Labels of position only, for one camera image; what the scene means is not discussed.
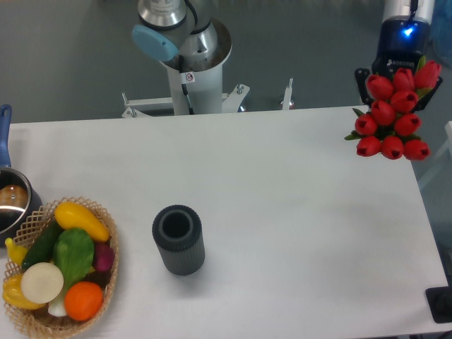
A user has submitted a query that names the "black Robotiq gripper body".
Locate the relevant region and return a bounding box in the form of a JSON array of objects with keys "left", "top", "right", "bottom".
[{"left": 371, "top": 17, "right": 430, "bottom": 75}]

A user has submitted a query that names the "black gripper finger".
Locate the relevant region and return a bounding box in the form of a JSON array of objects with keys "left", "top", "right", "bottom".
[
  {"left": 355, "top": 68, "right": 373, "bottom": 107},
  {"left": 412, "top": 76, "right": 443, "bottom": 112}
]

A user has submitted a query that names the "red tulip bouquet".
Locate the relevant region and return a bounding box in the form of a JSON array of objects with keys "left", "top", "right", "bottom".
[{"left": 344, "top": 59, "right": 442, "bottom": 161}]

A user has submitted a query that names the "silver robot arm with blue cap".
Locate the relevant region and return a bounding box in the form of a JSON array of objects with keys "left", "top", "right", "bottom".
[{"left": 132, "top": 1, "right": 232, "bottom": 71}]

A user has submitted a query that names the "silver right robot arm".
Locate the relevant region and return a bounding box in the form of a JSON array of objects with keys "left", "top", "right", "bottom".
[{"left": 355, "top": 1, "right": 435, "bottom": 106}]

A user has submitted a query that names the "black device at table edge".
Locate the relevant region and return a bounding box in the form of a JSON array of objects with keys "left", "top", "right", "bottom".
[{"left": 425, "top": 286, "right": 452, "bottom": 323}]

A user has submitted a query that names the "dark grey ribbed vase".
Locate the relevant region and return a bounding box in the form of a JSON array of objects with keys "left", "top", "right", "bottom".
[{"left": 152, "top": 205, "right": 206, "bottom": 276}]

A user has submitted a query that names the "purple red onion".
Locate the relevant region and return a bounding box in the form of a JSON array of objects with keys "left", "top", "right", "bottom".
[{"left": 93, "top": 243, "right": 115, "bottom": 272}]

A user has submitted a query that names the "yellow squash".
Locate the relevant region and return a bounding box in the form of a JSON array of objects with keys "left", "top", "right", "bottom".
[{"left": 54, "top": 201, "right": 110, "bottom": 242}]

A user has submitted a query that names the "green lettuce leaf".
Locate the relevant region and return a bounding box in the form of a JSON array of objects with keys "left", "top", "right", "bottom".
[{"left": 47, "top": 227, "right": 95, "bottom": 316}]

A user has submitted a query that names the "orange fruit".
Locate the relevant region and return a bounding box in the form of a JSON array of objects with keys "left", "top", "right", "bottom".
[{"left": 64, "top": 281, "right": 103, "bottom": 321}]

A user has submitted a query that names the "dark green cucumber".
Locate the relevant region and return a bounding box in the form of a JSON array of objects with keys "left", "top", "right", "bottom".
[{"left": 21, "top": 220, "right": 64, "bottom": 271}]

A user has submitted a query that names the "white round onion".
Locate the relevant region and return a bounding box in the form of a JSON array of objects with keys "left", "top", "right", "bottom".
[{"left": 20, "top": 262, "right": 64, "bottom": 304}]

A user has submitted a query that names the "yellow banana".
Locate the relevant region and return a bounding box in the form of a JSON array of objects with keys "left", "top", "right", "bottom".
[{"left": 4, "top": 238, "right": 28, "bottom": 266}]

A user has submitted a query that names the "woven wicker basket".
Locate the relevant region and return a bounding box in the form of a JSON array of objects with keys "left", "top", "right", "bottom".
[{"left": 3, "top": 197, "right": 119, "bottom": 338}]

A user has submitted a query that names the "yellow bell pepper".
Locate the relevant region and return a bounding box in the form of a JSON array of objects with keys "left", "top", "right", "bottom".
[{"left": 2, "top": 274, "right": 45, "bottom": 310}]

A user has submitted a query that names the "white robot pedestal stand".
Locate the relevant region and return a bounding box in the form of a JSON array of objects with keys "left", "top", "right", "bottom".
[{"left": 121, "top": 59, "right": 295, "bottom": 119}]

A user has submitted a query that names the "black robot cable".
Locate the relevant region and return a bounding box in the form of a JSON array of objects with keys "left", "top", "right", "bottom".
[{"left": 177, "top": 54, "right": 195, "bottom": 116}]

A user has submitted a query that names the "dark pot with blue handle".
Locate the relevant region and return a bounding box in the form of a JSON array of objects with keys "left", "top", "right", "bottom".
[{"left": 1, "top": 105, "right": 42, "bottom": 248}]

